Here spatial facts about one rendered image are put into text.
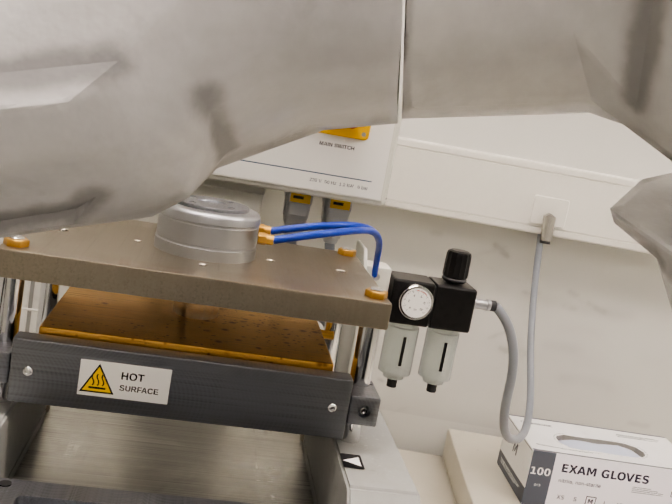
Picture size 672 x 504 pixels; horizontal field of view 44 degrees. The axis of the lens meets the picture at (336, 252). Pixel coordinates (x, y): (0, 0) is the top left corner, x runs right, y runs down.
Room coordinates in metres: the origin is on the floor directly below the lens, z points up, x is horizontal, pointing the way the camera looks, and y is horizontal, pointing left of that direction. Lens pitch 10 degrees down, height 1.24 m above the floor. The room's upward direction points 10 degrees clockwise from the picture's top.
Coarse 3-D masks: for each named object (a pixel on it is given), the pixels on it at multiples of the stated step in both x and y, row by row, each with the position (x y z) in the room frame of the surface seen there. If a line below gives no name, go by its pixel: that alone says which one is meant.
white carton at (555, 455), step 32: (512, 416) 1.09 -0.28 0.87; (512, 448) 1.05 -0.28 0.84; (544, 448) 0.99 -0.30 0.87; (576, 448) 1.03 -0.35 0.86; (608, 448) 1.04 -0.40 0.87; (640, 448) 1.06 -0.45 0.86; (512, 480) 1.02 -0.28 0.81; (544, 480) 0.98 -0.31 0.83; (576, 480) 0.98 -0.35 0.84; (608, 480) 0.99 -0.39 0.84; (640, 480) 0.99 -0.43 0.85
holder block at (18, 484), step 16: (0, 480) 0.45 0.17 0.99; (16, 480) 0.45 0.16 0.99; (0, 496) 0.43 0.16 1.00; (16, 496) 0.43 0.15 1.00; (32, 496) 0.43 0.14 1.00; (48, 496) 0.44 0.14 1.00; (64, 496) 0.44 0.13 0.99; (80, 496) 0.44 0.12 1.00; (96, 496) 0.45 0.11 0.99; (112, 496) 0.45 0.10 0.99; (128, 496) 0.45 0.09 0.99; (144, 496) 0.46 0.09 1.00; (160, 496) 0.46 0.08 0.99; (176, 496) 0.46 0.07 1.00
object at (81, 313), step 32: (64, 320) 0.56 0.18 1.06; (96, 320) 0.57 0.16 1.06; (128, 320) 0.59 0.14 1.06; (160, 320) 0.60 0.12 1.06; (192, 320) 0.62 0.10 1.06; (224, 320) 0.63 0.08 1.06; (256, 320) 0.65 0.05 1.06; (288, 320) 0.67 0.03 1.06; (192, 352) 0.56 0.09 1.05; (224, 352) 0.56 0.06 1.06; (256, 352) 0.57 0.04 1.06; (288, 352) 0.58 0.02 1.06; (320, 352) 0.60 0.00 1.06
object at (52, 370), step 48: (48, 336) 0.53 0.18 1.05; (48, 384) 0.52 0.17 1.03; (96, 384) 0.53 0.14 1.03; (144, 384) 0.53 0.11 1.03; (192, 384) 0.54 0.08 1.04; (240, 384) 0.54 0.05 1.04; (288, 384) 0.55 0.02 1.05; (336, 384) 0.56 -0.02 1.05; (288, 432) 0.55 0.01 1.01; (336, 432) 0.56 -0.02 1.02
